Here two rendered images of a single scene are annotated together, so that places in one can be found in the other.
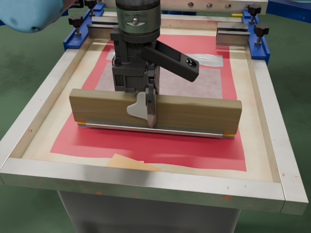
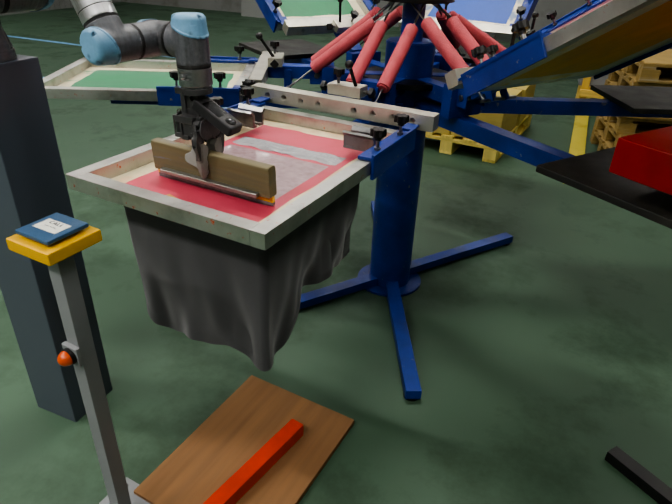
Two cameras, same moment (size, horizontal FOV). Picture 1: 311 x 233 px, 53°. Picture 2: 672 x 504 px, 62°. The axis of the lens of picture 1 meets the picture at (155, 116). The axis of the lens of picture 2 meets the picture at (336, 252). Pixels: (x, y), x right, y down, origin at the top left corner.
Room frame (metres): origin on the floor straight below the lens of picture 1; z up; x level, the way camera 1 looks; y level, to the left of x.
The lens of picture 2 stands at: (-0.55, -0.74, 1.51)
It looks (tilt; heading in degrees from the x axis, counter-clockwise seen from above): 30 degrees down; 21
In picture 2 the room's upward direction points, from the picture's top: 2 degrees clockwise
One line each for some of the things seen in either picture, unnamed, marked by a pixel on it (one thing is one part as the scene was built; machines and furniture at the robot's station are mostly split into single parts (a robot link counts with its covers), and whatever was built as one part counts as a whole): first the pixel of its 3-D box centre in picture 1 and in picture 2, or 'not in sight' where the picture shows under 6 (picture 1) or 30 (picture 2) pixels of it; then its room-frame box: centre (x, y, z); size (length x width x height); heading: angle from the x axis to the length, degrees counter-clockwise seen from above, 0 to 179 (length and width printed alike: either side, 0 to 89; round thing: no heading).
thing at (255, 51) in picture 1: (252, 40); (388, 150); (0.93, -0.32, 0.97); 0.30 x 0.05 x 0.07; 173
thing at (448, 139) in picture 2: not in sight; (472, 109); (4.40, -0.07, 0.23); 1.30 x 0.94 x 0.45; 178
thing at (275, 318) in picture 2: not in sight; (313, 258); (0.65, -0.21, 0.74); 0.46 x 0.04 x 0.42; 173
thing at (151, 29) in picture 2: not in sight; (153, 38); (0.52, 0.13, 1.29); 0.11 x 0.11 x 0.08; 79
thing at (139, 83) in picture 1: (138, 58); (196, 113); (0.52, 0.03, 1.14); 0.09 x 0.08 x 0.12; 83
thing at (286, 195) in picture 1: (159, 75); (260, 157); (0.73, -0.01, 0.97); 0.79 x 0.58 x 0.04; 173
